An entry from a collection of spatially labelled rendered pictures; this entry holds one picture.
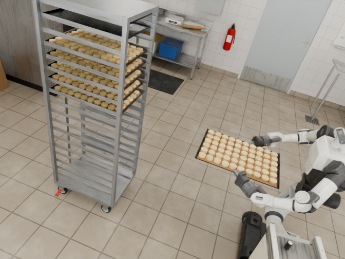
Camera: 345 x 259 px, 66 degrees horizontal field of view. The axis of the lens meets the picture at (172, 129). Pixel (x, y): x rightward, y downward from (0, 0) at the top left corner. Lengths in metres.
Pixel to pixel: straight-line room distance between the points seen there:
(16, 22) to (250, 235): 3.73
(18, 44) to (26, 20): 0.41
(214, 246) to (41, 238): 1.52
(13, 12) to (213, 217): 3.47
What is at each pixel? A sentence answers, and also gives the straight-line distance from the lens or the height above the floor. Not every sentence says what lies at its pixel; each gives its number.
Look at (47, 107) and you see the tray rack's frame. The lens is 2.29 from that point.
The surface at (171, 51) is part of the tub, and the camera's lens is 5.44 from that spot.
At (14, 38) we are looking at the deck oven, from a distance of 4.36.
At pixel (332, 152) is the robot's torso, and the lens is 1.94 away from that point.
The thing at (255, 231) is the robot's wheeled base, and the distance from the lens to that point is 2.75.
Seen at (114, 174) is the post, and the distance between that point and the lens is 2.30.
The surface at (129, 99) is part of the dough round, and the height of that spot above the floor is 1.15.
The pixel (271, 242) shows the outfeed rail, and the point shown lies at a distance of 1.82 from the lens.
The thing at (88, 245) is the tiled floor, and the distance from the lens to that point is 2.59.
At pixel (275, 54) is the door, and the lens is 5.84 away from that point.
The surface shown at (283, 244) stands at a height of 0.84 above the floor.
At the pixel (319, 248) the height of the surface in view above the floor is 0.90.
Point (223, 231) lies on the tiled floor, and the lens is 2.86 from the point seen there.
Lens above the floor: 2.24
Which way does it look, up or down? 36 degrees down
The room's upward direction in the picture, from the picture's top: 13 degrees clockwise
